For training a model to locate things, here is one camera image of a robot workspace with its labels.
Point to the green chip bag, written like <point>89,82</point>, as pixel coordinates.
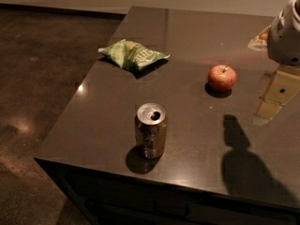
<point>132,56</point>

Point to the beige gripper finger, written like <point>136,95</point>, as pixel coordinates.
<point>283,86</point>
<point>259,43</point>

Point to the red apple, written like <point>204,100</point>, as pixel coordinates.
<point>221,78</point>

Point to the dark cabinet base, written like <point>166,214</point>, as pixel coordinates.
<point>111,199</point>

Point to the orange soda can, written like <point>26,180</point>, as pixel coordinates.
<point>151,130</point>

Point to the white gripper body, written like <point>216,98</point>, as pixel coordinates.
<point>285,41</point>

